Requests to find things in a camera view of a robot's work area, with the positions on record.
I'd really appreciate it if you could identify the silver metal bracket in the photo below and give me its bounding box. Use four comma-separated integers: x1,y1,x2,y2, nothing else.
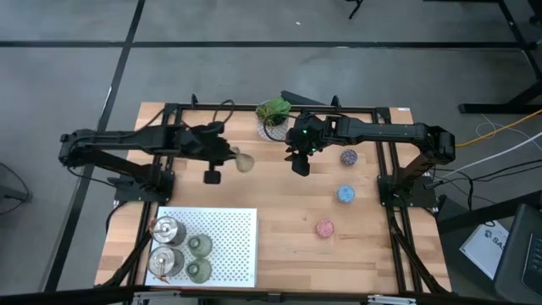
367,295,418,305
130,291,181,305

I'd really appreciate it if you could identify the white cable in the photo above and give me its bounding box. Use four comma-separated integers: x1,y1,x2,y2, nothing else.
434,130,542,181

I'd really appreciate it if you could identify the black desk leg frame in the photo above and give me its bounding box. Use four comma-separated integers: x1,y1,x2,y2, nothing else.
458,0,542,115

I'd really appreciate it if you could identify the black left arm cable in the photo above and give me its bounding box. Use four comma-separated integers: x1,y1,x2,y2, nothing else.
211,98,236,125

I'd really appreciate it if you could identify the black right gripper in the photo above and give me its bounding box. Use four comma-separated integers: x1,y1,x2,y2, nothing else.
284,112,338,178

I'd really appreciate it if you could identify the white perforated metal shelf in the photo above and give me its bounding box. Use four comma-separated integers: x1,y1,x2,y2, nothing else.
144,206,259,289

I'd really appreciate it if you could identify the black wedge panel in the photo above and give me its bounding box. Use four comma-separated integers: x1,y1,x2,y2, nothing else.
280,89,327,107

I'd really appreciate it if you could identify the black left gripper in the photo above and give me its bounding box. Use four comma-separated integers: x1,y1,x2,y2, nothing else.
177,121,241,186

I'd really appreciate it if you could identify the white printed booklet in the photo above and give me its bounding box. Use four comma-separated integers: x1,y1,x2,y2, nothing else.
459,219,509,280

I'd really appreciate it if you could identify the black floor cable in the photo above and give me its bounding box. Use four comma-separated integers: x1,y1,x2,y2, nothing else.
418,160,542,213

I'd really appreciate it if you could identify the yellow extension cable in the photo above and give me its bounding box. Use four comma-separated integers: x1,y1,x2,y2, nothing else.
455,108,542,149

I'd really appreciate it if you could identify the potted plant patterned white pot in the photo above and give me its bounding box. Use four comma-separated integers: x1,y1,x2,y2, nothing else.
254,96,293,143

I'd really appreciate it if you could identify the black crossbar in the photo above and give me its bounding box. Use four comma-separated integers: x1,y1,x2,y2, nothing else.
0,284,542,305

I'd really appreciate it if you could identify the silver jar candle holder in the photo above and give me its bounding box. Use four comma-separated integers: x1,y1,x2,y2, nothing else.
147,246,186,284
151,214,188,247

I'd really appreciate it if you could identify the black laptop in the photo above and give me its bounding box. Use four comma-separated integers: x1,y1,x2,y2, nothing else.
493,202,542,304

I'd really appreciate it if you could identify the blue grey chair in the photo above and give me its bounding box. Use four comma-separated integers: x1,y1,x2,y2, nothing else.
0,163,33,217

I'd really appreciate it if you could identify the pink ball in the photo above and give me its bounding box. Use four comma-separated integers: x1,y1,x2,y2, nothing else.
315,219,335,239

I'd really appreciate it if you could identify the black stand leg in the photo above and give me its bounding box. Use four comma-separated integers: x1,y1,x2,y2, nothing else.
346,0,365,20

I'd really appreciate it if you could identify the blue ball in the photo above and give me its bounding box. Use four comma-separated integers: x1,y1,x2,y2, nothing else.
337,184,357,204

